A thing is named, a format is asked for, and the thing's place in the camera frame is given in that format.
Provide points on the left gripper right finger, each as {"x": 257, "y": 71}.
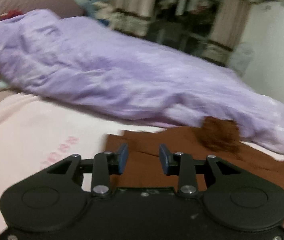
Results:
{"x": 186, "y": 169}

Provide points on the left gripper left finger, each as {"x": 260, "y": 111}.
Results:
{"x": 70, "y": 171}

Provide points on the brown shirt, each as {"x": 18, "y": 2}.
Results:
{"x": 143, "y": 168}

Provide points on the pile of blue clothes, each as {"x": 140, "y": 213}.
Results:
{"x": 99, "y": 10}

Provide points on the pink bed sheet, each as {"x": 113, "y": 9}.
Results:
{"x": 36, "y": 133}

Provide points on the purple duvet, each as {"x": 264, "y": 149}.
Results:
{"x": 79, "y": 61}

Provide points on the grey hanging bag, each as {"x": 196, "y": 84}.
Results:
{"x": 240, "y": 58}

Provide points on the open dark wardrobe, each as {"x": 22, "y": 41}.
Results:
{"x": 184, "y": 25}

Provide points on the left beige curtain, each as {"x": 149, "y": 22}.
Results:
{"x": 131, "y": 16}

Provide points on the beige curtain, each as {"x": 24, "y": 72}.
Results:
{"x": 227, "y": 29}
{"x": 131, "y": 16}

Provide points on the right beige curtain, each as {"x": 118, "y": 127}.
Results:
{"x": 227, "y": 29}

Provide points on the red cloth by headboard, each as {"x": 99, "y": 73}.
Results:
{"x": 10, "y": 14}

